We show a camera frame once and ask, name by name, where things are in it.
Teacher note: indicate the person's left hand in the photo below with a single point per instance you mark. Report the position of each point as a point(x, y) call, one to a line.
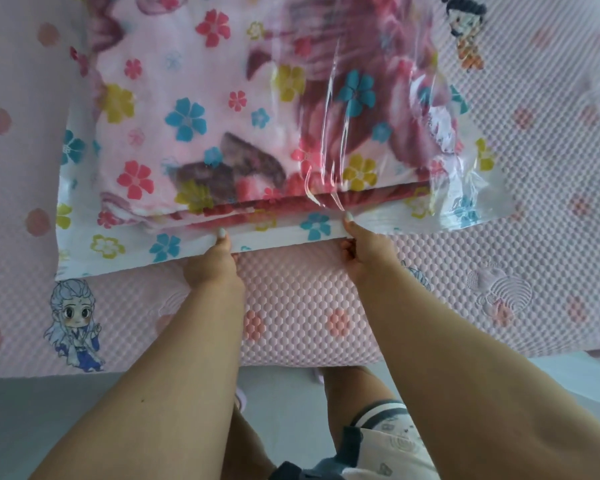
point(215, 267)

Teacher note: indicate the person's right hand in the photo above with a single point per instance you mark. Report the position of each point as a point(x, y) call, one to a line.
point(372, 257)

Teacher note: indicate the flower-print plastic storage bag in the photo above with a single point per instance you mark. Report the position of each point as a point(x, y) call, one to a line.
point(80, 249)

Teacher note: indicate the red floral blanket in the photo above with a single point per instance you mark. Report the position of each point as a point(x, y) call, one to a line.
point(180, 69)

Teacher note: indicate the person's right forearm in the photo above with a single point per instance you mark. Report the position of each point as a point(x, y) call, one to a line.
point(480, 384)

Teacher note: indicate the person's left forearm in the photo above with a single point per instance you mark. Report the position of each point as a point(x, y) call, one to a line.
point(170, 384)

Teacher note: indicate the person's right leg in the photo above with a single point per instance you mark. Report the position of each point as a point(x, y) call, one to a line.
point(352, 394)

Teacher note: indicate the person's leg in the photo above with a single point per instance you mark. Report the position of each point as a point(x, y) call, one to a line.
point(245, 449)
point(352, 394)

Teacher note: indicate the person's left leg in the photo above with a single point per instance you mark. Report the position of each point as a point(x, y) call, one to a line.
point(245, 449)

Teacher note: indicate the lilac right slipper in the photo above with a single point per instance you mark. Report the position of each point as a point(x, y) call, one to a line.
point(318, 375)

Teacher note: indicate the lilac slipper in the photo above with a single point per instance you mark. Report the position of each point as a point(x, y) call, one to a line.
point(239, 398)
point(318, 375)

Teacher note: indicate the lilac left slipper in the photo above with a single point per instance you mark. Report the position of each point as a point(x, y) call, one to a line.
point(239, 398)

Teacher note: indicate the pink cartoon bed sheet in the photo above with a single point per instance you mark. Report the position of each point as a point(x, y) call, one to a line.
point(530, 169)

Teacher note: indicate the white patterned shorts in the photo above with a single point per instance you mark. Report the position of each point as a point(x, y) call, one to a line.
point(395, 444)

